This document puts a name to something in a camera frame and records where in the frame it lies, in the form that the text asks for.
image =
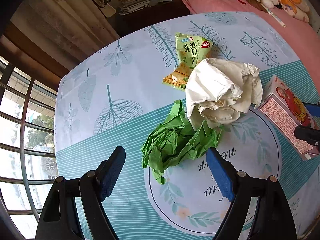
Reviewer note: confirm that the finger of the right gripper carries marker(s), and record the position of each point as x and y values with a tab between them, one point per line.
314	109
310	135

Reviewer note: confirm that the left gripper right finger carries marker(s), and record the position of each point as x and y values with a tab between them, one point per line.
237	187

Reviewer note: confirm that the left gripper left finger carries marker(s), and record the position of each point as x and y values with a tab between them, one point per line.
95	186

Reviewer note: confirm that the pink cartoon box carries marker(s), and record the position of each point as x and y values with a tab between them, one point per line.
285	111

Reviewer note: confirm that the green crumpled paper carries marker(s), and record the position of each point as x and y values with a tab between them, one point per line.
174	141

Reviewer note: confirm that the large white crumpled paper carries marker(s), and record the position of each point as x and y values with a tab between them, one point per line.
218	91

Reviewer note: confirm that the white marker pen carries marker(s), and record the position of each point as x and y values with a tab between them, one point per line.
276	18

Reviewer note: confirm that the green cracker packet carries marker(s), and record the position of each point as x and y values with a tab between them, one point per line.
191	50

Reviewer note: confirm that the floral curtain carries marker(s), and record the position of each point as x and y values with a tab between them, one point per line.
67	30

